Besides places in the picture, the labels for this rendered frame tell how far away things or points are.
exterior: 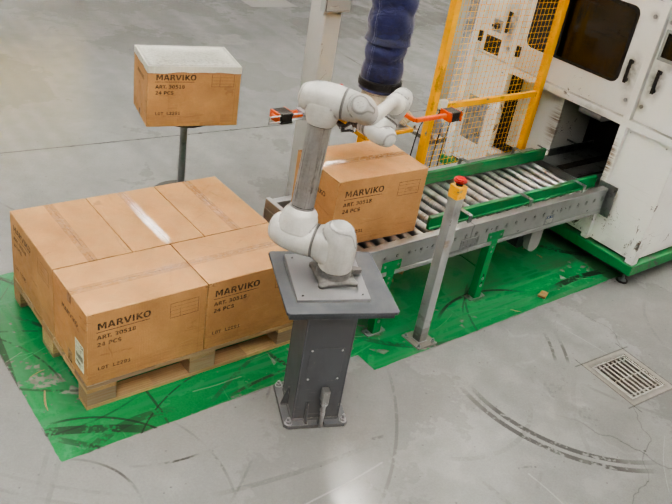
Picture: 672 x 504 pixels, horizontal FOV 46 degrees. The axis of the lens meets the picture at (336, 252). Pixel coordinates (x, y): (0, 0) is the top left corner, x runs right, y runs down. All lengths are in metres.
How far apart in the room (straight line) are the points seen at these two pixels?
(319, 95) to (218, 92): 2.06
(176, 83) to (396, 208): 1.67
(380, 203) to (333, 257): 0.92
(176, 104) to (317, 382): 2.22
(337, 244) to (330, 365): 0.64
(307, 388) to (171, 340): 0.69
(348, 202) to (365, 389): 0.98
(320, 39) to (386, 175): 1.24
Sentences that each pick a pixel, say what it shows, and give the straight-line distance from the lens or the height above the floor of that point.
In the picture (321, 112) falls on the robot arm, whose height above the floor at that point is 1.52.
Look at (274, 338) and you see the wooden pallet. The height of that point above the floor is 0.05.
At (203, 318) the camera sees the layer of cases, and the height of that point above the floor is 0.35.
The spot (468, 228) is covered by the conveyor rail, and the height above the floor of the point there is 0.58.
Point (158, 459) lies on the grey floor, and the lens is 3.66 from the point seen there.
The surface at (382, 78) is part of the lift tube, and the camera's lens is 4.01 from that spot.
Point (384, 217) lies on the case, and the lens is 4.29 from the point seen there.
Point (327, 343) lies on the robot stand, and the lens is 3.59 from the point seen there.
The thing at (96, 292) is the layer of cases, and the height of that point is 0.54.
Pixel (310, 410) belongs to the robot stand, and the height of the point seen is 0.07.
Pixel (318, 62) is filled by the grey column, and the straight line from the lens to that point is 5.08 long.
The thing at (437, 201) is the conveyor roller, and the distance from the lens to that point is 4.98.
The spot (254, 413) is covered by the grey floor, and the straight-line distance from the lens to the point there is 3.90.
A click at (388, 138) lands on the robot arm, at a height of 1.28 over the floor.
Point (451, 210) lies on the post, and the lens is 4.11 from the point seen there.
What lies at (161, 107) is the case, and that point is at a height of 0.75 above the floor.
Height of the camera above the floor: 2.65
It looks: 30 degrees down
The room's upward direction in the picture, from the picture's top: 10 degrees clockwise
